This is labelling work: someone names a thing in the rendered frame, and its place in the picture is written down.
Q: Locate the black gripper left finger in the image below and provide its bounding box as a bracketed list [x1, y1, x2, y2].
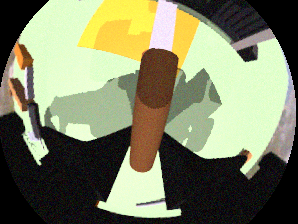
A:
[40, 125, 132, 202]

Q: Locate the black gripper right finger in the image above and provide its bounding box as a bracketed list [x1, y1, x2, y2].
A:
[158, 132, 247, 210]

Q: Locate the grey rod with brown handle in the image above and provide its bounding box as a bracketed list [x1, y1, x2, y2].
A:
[134, 149, 253, 208]

